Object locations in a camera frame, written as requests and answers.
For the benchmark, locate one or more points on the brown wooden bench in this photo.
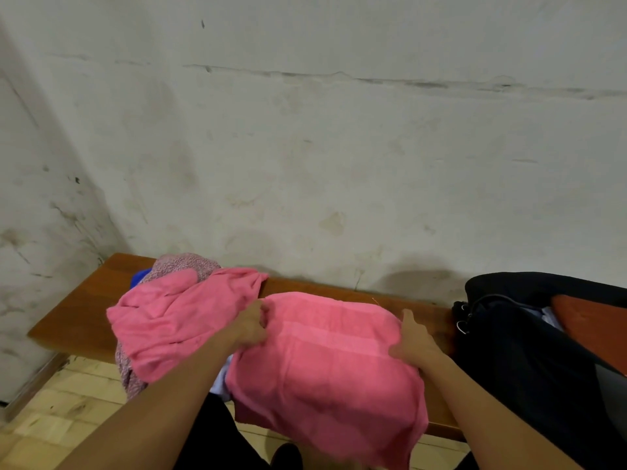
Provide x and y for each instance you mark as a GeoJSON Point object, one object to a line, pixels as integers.
{"type": "Point", "coordinates": [73, 318]}

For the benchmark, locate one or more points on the pink towel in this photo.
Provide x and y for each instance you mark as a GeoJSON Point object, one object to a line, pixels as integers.
{"type": "Point", "coordinates": [171, 323]}
{"type": "Point", "coordinates": [323, 367]}

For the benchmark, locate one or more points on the person's left hand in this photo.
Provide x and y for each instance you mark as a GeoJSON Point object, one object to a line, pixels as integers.
{"type": "Point", "coordinates": [242, 330]}

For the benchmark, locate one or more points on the crumpled pink towel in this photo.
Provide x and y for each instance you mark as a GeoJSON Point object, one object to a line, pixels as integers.
{"type": "Point", "coordinates": [171, 323]}

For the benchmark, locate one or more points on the person's right forearm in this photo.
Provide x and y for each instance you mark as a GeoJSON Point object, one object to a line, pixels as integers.
{"type": "Point", "coordinates": [490, 416]}

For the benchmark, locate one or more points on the person's right thumb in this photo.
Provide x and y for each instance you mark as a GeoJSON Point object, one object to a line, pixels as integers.
{"type": "Point", "coordinates": [409, 322]}

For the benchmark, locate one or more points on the person's left forearm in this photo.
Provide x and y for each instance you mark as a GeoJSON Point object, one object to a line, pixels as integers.
{"type": "Point", "coordinates": [161, 411]}

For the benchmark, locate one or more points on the wooden baseboard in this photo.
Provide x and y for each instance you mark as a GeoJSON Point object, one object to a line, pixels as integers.
{"type": "Point", "coordinates": [34, 384]}

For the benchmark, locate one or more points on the black bag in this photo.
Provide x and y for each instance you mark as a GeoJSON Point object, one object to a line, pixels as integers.
{"type": "Point", "coordinates": [519, 367]}

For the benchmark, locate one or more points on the person's right hand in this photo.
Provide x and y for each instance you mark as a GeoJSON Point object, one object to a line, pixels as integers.
{"type": "Point", "coordinates": [416, 345]}

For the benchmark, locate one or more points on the person's black trousers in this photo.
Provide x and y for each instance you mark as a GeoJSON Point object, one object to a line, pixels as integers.
{"type": "Point", "coordinates": [215, 435]}

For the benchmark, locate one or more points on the white cloth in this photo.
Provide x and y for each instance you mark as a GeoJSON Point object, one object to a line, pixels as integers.
{"type": "Point", "coordinates": [549, 318]}

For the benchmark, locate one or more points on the person's left fingers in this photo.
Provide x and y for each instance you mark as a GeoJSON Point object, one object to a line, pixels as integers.
{"type": "Point", "coordinates": [257, 315]}

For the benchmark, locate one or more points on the mauve fuzzy towel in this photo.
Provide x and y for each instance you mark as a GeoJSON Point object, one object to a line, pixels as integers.
{"type": "Point", "coordinates": [183, 263]}

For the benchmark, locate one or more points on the pale blue cloth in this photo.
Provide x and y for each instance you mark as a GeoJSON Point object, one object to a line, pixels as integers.
{"type": "Point", "coordinates": [223, 381]}

